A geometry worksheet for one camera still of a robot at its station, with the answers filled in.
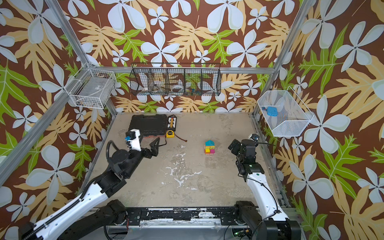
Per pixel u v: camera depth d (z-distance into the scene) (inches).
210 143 35.7
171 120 45.1
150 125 44.7
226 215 28.9
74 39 31.1
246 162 24.3
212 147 36.7
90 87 33.9
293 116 30.8
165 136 41.1
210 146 36.3
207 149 37.1
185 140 41.0
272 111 33.9
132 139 22.6
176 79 38.4
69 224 17.5
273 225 15.6
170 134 41.1
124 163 20.0
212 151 36.8
